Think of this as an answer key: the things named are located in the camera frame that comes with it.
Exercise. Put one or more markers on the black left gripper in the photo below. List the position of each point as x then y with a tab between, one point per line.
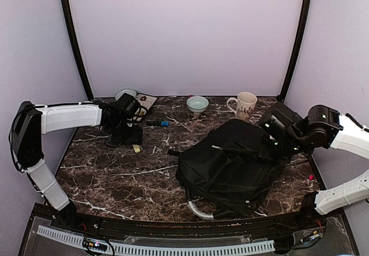
135	138

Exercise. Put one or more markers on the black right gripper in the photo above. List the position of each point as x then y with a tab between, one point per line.
264	151

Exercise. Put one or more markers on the yellow highlighter pen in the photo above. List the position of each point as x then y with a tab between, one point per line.
137	148

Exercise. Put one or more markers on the blue capped black marker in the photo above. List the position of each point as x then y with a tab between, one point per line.
158	123

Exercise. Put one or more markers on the black student backpack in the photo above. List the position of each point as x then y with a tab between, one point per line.
226	175

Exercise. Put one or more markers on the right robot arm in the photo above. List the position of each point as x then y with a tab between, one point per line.
323	127

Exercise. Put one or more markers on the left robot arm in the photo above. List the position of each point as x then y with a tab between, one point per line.
33	121

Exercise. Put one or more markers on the floral square plate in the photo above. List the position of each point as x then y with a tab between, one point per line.
146	102

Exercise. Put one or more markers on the pale green bowl on plate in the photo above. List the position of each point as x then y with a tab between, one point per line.
120	93

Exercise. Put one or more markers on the cream floral mug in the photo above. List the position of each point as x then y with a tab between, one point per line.
245	104

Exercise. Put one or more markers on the pale green bowl centre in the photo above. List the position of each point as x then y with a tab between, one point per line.
197	104

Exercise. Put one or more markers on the white slotted cable duct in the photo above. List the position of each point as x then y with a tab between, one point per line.
156	246

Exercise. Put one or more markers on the black left frame post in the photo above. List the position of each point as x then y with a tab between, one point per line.
71	31

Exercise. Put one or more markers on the black frame post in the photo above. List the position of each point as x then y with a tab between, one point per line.
303	17
71	31

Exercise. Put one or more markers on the black right frame post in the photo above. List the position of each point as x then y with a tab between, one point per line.
303	17

